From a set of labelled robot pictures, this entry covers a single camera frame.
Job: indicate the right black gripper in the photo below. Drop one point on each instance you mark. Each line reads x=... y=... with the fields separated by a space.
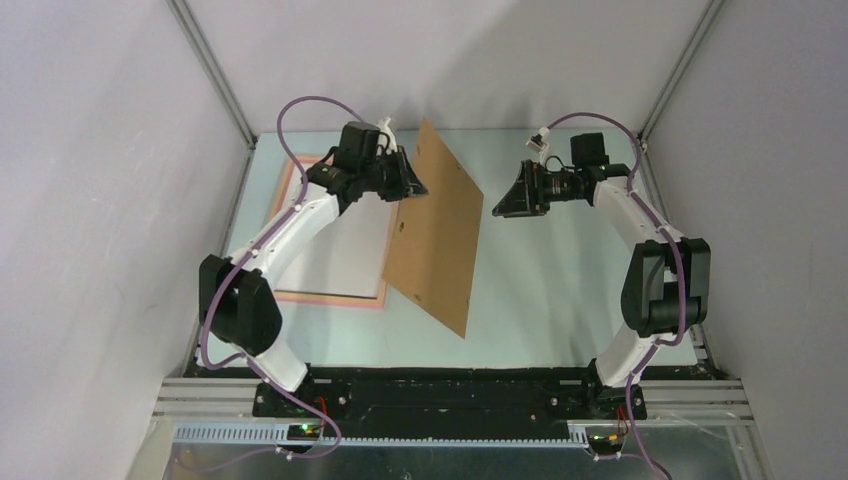
x=527 y=196

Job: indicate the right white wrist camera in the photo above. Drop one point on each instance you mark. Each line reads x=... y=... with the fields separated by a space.
x=538 y=143

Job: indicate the left aluminium corner post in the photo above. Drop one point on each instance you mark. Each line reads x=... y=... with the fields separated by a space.
x=203 y=51

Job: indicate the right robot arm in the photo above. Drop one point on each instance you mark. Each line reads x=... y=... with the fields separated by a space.
x=666 y=286

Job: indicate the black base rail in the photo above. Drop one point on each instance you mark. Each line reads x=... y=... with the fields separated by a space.
x=351 y=393

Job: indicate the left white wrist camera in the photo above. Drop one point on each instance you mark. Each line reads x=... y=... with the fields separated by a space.
x=386 y=143

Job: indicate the aluminium corner post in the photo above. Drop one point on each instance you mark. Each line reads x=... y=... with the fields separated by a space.
x=203 y=51
x=699 y=34

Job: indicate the brown cardboard backing board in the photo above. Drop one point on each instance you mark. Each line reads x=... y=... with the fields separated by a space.
x=432 y=254

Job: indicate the right aluminium corner post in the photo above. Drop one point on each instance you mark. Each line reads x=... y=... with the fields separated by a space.
x=699 y=34

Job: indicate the Great Wall photo print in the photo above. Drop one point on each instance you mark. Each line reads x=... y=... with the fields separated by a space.
x=343 y=265

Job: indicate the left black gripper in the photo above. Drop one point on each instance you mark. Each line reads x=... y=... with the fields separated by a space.
x=407 y=182

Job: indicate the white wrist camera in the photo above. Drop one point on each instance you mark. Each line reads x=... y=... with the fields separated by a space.
x=386 y=143
x=538 y=143

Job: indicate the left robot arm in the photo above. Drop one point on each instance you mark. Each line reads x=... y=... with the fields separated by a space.
x=236 y=293

